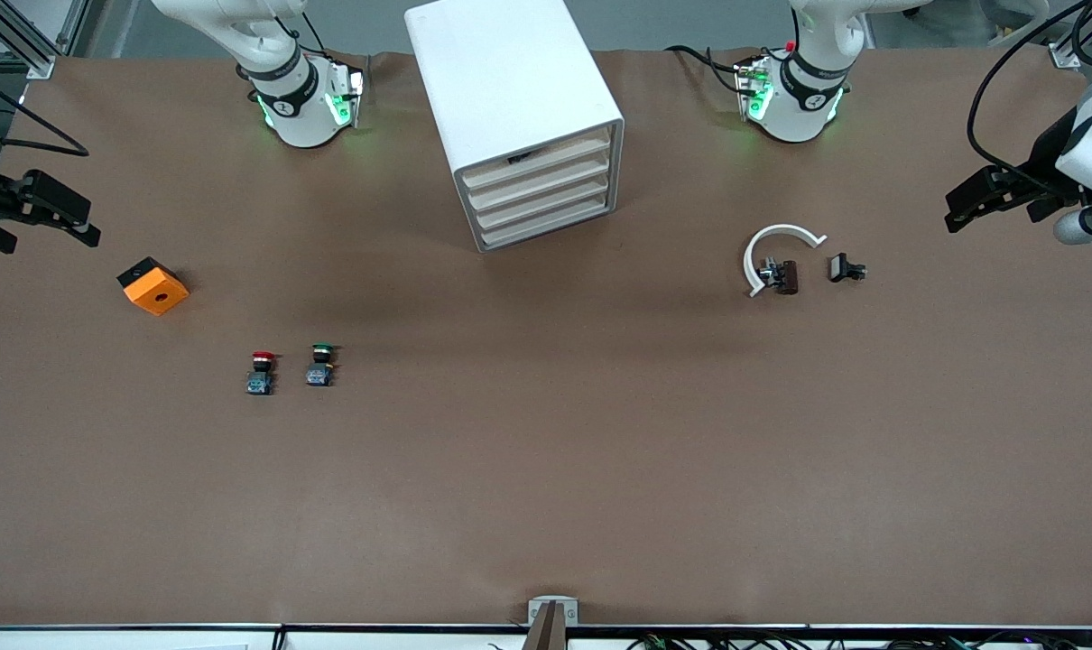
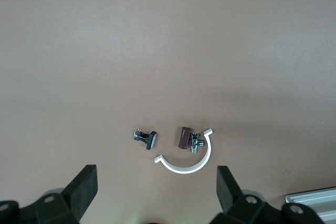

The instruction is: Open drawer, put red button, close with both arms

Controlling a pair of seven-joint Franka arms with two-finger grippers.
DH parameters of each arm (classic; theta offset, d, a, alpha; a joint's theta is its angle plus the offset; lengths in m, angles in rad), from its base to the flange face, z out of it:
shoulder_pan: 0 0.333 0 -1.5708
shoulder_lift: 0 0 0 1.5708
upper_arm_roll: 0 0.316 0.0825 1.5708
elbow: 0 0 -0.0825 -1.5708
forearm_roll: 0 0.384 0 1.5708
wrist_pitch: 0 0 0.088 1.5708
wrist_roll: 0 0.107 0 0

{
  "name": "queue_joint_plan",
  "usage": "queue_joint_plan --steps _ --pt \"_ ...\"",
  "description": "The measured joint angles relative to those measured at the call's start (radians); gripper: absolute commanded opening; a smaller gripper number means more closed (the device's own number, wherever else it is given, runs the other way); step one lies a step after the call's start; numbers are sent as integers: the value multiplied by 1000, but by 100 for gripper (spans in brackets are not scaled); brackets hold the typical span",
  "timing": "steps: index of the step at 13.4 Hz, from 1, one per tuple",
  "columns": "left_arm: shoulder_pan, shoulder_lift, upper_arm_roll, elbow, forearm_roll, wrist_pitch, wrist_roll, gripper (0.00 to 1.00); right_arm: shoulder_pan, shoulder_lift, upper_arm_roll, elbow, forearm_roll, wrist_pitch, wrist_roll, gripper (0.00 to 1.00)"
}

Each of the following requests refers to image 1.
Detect red push button switch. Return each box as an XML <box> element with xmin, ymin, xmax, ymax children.
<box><xmin>245</xmin><ymin>350</ymin><xmax>276</xmax><ymax>396</ymax></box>

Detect grey metal bracket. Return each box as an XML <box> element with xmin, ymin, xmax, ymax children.
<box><xmin>528</xmin><ymin>596</ymin><xmax>579</xmax><ymax>627</ymax></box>

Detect white drawer cabinet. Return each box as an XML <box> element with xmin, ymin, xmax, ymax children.
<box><xmin>404</xmin><ymin>0</ymin><xmax>625</xmax><ymax>254</ymax></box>

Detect orange button enclosure box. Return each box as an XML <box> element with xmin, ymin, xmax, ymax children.
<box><xmin>116</xmin><ymin>256</ymin><xmax>190</xmax><ymax>317</ymax></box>

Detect small brown metal component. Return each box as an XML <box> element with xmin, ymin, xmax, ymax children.
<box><xmin>759</xmin><ymin>259</ymin><xmax>800</xmax><ymax>295</ymax></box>

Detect green push button switch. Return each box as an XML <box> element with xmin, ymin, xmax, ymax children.
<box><xmin>305</xmin><ymin>343</ymin><xmax>339</xmax><ymax>388</ymax></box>

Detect black base cable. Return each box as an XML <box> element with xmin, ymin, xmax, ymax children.
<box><xmin>665</xmin><ymin>43</ymin><xmax>747</xmax><ymax>97</ymax></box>

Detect camera mast profile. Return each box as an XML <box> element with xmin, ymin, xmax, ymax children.
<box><xmin>521</xmin><ymin>603</ymin><xmax>568</xmax><ymax>650</ymax></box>

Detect white table edge rail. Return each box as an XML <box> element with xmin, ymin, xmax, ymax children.
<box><xmin>0</xmin><ymin>623</ymin><xmax>1092</xmax><ymax>650</ymax></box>

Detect white plastic drawer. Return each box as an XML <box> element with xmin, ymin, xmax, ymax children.
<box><xmin>472</xmin><ymin>170</ymin><xmax>615</xmax><ymax>232</ymax></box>
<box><xmin>467</xmin><ymin>150</ymin><xmax>615</xmax><ymax>212</ymax></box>
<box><xmin>461</xmin><ymin>131</ymin><xmax>614</xmax><ymax>190</ymax></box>
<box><xmin>477</xmin><ymin>190</ymin><xmax>617</xmax><ymax>251</ymax></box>

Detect white curved plastic piece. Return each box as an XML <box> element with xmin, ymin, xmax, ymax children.
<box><xmin>743</xmin><ymin>224</ymin><xmax>828</xmax><ymax>299</ymax></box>

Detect aluminium frame profile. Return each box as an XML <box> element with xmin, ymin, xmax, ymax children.
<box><xmin>1047</xmin><ymin>0</ymin><xmax>1092</xmax><ymax>69</ymax></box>
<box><xmin>0</xmin><ymin>0</ymin><xmax>91</xmax><ymax>82</ymax></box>

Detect brown table mat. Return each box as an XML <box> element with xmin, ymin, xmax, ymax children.
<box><xmin>0</xmin><ymin>50</ymin><xmax>1092</xmax><ymax>628</ymax></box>

